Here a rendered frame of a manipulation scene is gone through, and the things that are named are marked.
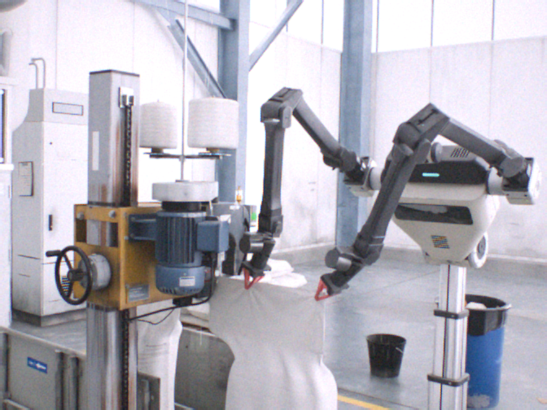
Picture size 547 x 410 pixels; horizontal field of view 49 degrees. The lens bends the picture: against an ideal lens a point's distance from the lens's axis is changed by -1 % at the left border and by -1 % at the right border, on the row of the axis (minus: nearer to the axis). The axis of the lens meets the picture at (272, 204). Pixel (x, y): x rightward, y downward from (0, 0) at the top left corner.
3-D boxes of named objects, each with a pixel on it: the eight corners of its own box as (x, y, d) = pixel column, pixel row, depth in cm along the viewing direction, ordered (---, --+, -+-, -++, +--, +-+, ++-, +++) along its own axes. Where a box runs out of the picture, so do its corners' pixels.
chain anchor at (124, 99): (137, 108, 190) (137, 88, 190) (124, 106, 186) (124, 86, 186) (131, 108, 192) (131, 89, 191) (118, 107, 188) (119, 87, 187)
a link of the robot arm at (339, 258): (382, 253, 182) (368, 235, 188) (357, 245, 175) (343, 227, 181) (358, 282, 186) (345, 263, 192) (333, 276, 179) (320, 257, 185)
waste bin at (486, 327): (515, 394, 407) (520, 299, 403) (492, 418, 365) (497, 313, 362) (446, 379, 435) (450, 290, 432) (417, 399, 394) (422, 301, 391)
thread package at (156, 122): (186, 150, 214) (187, 102, 213) (156, 149, 203) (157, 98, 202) (158, 150, 223) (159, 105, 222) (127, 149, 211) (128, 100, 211)
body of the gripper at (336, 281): (317, 277, 189) (333, 263, 185) (334, 274, 197) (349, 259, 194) (330, 294, 186) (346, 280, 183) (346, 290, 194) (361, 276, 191)
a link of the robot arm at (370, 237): (436, 141, 161) (413, 121, 168) (419, 141, 158) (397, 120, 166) (380, 264, 184) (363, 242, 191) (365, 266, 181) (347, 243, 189)
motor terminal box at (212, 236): (229, 258, 189) (230, 220, 188) (220, 262, 179) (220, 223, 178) (203, 256, 191) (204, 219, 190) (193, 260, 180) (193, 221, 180)
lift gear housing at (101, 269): (111, 290, 187) (111, 255, 186) (96, 293, 182) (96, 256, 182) (89, 285, 193) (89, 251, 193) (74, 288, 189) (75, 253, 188)
